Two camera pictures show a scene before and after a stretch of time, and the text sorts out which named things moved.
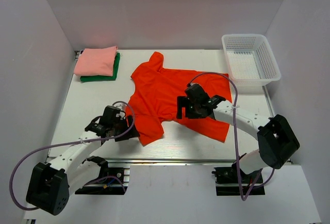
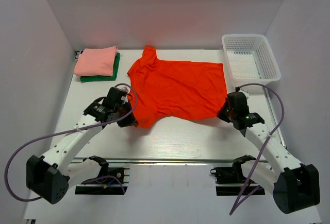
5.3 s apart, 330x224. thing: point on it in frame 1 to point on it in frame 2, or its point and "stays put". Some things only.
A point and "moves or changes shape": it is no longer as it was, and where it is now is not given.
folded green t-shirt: [90, 78] stays put
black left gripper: [126, 128] to [126, 117]
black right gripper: [186, 111] to [224, 113]
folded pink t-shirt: [99, 62] stays put
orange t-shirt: [154, 95] moves or changes shape
